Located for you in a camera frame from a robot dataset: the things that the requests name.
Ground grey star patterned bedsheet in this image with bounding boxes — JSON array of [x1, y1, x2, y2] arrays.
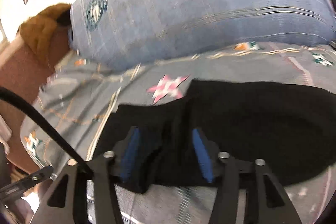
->
[[34, 42, 335, 223]]

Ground black pants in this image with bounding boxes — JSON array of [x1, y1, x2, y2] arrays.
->
[[94, 80, 335, 193]]

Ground blue plaid folded quilt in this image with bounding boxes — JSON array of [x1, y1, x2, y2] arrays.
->
[[70, 0, 335, 71]]

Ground brown fuzzy garment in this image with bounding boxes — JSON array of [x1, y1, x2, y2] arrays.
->
[[17, 3, 71, 65]]

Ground brown wooden bed frame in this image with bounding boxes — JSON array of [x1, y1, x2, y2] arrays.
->
[[1, 27, 69, 174]]

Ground black cable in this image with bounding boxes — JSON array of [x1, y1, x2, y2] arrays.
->
[[0, 86, 94, 180]]

